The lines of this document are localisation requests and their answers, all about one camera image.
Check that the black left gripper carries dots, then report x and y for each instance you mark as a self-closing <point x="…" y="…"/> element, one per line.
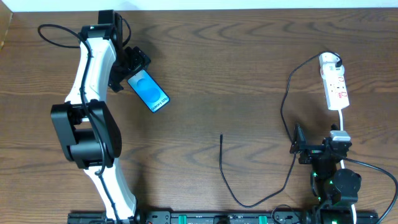
<point x="127" y="72"/>

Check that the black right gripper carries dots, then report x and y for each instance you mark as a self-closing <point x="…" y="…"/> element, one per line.
<point x="314" y="148"/>

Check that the blue screen smartphone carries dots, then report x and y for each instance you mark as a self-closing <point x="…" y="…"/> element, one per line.
<point x="148" y="91"/>

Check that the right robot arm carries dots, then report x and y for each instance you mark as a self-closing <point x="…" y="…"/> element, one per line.
<point x="336" y="189"/>

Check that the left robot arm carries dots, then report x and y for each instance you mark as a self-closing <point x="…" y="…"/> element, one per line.
<point x="88" y="133"/>

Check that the white USB charger adapter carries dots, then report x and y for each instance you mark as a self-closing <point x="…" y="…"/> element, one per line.
<point x="331" y="65"/>

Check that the white power strip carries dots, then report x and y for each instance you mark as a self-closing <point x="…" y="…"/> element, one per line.
<point x="336" y="93"/>

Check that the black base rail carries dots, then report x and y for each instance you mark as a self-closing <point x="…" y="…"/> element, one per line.
<point x="165" y="217"/>

